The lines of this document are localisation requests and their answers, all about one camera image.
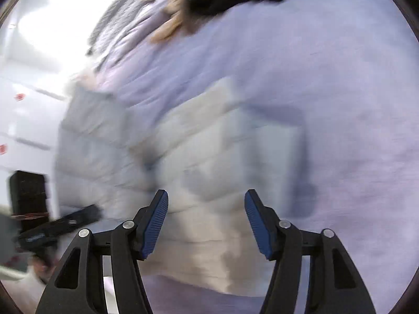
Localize cream quilted down jacket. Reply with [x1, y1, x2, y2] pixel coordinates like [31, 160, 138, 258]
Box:
[54, 78, 305, 296]

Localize person's left hand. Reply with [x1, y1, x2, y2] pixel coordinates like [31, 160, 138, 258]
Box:
[31, 255, 58, 284]

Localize white wardrobe drawers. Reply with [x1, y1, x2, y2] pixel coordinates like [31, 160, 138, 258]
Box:
[1, 60, 70, 205]

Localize beige striped robe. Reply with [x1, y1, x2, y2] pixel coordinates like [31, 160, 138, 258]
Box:
[150, 0, 199, 43]

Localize lavender embossed bed blanket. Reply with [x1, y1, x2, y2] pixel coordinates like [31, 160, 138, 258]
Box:
[98, 0, 418, 313]

